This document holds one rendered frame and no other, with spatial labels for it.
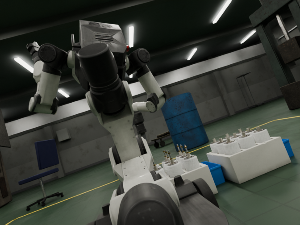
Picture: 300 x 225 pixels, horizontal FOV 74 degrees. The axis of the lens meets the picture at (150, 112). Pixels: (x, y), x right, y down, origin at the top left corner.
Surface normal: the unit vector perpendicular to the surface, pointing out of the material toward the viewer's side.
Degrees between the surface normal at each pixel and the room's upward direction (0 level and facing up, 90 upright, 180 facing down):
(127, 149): 109
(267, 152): 90
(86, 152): 90
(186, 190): 45
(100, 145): 90
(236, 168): 90
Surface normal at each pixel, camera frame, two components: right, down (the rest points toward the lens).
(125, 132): 0.26, 0.38
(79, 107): 0.10, -0.15
